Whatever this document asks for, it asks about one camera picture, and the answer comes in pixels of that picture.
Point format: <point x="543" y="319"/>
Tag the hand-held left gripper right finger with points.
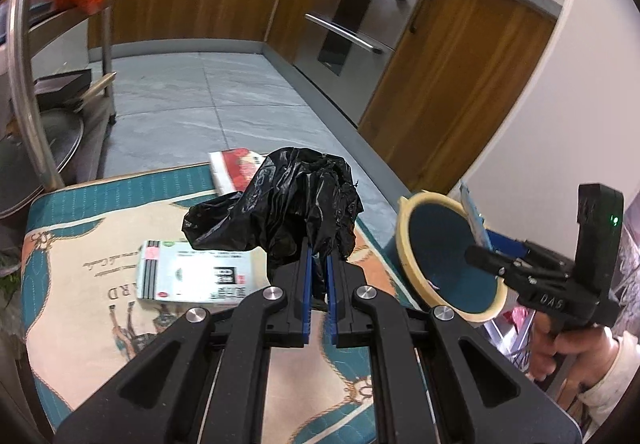
<point x="332" y="294"/>

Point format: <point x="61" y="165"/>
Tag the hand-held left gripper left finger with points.
<point x="306" y="289"/>

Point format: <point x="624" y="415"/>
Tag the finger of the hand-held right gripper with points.
<point x="487" y="258"/>

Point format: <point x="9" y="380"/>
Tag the blue face mask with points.
<point x="472" y="214"/>

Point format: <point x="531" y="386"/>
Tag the teal bin with beige rim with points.
<point x="440" y="249"/>

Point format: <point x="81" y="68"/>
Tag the black plastic bag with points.
<point x="300" y="194"/>

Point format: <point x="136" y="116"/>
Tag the person's right forearm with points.
<point x="605" y="389"/>

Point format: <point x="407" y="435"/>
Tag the person's right hand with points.
<point x="570" y="354"/>

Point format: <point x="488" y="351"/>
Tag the white cardboard box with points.
<point x="200" y="274"/>

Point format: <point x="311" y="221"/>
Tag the red and white packet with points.
<point x="235" y="168"/>

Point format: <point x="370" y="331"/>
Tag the teal and beige printed mat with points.
<point x="75" y="324"/>

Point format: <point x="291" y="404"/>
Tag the stainless steel oven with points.
<point x="350" y="33"/>

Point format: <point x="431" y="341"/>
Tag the metal pot lid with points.
<point x="45" y="143"/>

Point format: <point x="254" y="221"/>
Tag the black flat box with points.
<point x="62" y="86"/>

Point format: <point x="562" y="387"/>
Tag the stainless steel shelf rack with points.
<point x="25" y="73"/>

